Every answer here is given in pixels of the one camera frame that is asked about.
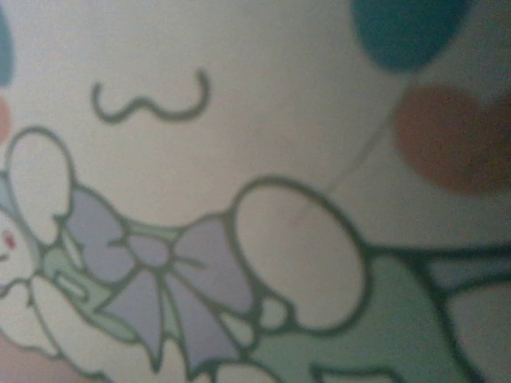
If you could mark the pastel cartoon print box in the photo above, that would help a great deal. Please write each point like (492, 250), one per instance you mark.
(255, 191)

